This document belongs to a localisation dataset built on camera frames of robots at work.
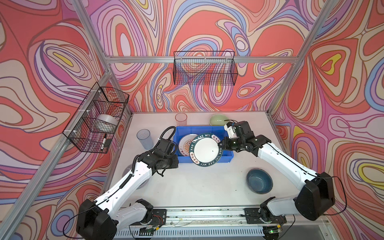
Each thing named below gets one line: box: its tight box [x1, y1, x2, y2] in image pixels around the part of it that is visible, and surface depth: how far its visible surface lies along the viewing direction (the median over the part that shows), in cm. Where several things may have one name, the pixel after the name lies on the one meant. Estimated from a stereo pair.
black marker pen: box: [101, 133, 107, 151], surface depth 74 cm
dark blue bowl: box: [246, 168, 274, 195], surface depth 84 cm
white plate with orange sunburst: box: [178, 133, 199, 157], surface depth 99 cm
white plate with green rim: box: [189, 132, 224, 168], surface depth 85 cm
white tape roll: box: [92, 114, 119, 133], surface depth 74 cm
